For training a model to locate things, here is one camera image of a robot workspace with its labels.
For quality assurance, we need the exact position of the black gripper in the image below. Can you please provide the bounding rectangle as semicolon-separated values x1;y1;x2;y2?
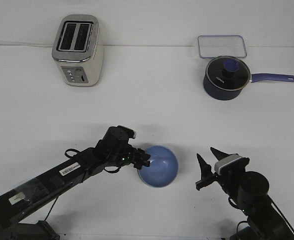
96;126;151;170
195;147;250;198

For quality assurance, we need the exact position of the blue bowl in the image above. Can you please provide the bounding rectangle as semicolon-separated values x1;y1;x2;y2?
137;145;179;188

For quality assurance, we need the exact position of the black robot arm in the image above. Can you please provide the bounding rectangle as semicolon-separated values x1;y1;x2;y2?
0;125;151;240
195;147;294;240

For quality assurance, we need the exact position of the dark blue saucepan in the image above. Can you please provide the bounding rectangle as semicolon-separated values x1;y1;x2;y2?
203;73;294;101

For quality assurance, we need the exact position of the glass pot lid blue knob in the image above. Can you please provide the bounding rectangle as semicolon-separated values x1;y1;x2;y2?
205;56;251;91

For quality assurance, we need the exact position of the silver two-slot toaster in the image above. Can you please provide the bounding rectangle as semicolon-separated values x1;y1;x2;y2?
51;14;104;87

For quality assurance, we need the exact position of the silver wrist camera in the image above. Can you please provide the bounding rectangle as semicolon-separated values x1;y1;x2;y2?
214;154;243;175
117;125;136;139

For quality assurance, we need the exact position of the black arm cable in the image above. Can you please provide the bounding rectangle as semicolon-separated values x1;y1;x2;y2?
43;148;123;222
228;194;294;240

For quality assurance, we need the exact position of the white toaster power cord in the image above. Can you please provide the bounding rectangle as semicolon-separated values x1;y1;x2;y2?
0;42;56;49

